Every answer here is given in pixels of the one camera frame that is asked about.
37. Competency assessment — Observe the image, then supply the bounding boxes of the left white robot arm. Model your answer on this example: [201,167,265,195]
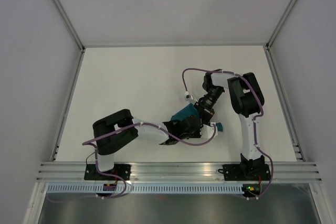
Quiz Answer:
[92,109,203,180]

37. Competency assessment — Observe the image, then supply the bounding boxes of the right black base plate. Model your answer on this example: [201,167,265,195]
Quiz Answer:
[217,164,271,182]

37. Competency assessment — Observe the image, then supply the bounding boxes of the white slotted cable duct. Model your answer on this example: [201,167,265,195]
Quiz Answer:
[47,183,243,194]

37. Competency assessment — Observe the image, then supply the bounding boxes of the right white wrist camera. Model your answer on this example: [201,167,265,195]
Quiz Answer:
[184,91,194,101]

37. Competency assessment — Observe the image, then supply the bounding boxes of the teal satin napkin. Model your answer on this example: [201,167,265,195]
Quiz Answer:
[170,104,224,133]

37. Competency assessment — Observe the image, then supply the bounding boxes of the aluminium frame corner post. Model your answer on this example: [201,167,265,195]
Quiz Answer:
[265,0,298,50]

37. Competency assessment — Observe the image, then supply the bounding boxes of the left aluminium frame post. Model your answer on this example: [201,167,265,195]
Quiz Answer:
[35,0,85,51]

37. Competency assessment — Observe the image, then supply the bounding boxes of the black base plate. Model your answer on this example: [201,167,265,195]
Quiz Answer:
[84,164,131,181]
[217,164,271,182]

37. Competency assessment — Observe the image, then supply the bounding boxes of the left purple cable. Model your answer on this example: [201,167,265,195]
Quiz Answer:
[47,121,218,204]

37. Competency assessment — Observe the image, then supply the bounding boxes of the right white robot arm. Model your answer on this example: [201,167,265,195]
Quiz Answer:
[194,70,266,180]

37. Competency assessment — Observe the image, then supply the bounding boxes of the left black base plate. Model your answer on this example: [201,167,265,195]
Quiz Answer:
[84,164,131,181]

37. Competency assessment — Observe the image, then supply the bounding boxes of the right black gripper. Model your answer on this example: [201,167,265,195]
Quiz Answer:
[194,86,223,124]

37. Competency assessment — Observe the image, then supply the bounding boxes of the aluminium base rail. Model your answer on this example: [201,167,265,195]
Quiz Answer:
[35,162,322,183]

